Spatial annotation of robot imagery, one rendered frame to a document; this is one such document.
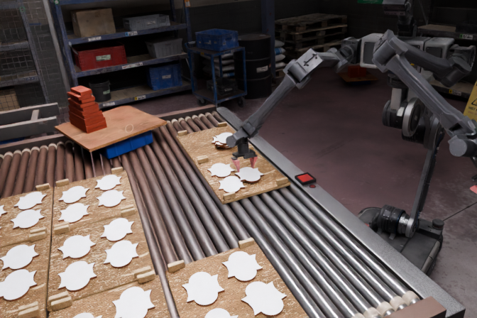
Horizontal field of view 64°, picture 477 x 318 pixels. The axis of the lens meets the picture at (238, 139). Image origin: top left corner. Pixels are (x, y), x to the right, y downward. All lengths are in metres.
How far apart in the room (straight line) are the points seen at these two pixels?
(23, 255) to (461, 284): 2.43
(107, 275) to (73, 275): 0.12
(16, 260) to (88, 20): 4.53
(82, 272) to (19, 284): 0.21
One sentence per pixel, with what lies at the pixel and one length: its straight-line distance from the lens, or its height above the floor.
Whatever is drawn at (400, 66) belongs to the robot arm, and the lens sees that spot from 1.51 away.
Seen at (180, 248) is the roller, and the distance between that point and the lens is 1.55.
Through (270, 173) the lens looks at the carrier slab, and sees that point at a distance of 1.94.
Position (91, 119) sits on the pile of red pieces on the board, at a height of 1.12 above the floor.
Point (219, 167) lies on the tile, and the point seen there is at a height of 0.95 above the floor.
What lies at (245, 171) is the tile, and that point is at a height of 0.96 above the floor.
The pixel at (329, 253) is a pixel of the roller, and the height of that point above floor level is 0.91.
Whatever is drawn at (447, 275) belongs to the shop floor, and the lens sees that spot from 2.94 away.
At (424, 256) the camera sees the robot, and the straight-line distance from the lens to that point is 2.65.
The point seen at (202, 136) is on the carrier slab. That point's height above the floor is 0.94.
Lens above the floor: 1.90
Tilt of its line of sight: 25 degrees down
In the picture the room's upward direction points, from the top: 4 degrees counter-clockwise
